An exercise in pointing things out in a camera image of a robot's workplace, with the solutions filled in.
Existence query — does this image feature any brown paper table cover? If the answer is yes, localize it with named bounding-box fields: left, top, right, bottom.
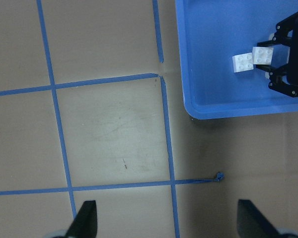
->
left=0, top=0, right=298, bottom=238

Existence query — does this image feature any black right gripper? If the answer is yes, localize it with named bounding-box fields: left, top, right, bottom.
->
left=256, top=15, right=298, bottom=97

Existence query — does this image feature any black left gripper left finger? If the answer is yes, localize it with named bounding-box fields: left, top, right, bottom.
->
left=64, top=200, right=98, bottom=238

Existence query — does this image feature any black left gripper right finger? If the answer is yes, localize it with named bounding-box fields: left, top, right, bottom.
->
left=237, top=199, right=280, bottom=238

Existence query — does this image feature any blue plastic tray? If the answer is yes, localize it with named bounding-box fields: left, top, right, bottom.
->
left=175, top=0, right=298, bottom=119

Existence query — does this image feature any white block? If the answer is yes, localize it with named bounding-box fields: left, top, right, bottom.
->
left=232, top=53, right=254, bottom=73
left=252, top=47, right=274, bottom=65

